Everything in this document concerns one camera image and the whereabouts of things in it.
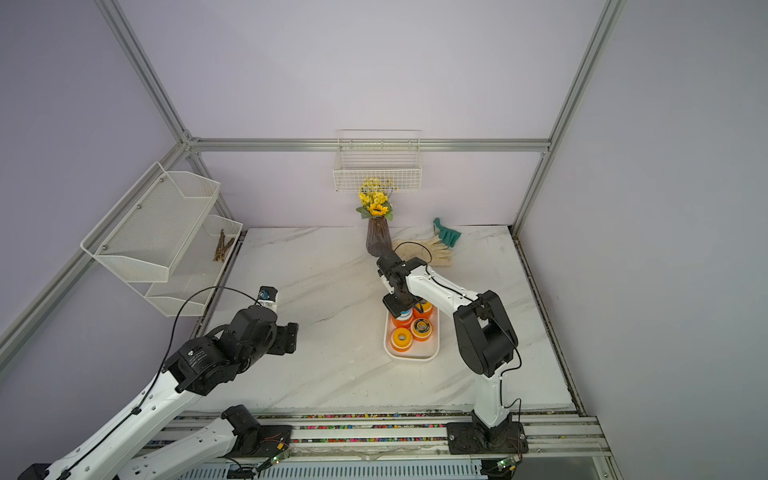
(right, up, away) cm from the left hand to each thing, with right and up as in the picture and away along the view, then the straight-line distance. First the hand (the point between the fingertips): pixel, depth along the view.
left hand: (279, 330), depth 73 cm
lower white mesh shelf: (-35, +12, +20) cm, 42 cm away
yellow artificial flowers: (+22, +38, +20) cm, 49 cm away
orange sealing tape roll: (+31, -2, +19) cm, 36 cm away
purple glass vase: (+23, +25, +33) cm, 48 cm away
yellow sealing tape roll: (+31, -6, +15) cm, 35 cm away
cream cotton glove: (+42, +21, +41) cm, 63 cm away
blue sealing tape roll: (+32, +1, +16) cm, 36 cm away
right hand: (+33, +2, +20) cm, 38 cm away
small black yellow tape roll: (+37, -4, +18) cm, 41 cm away
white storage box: (+37, -9, +15) cm, 41 cm away
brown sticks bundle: (-28, +22, +24) cm, 43 cm away
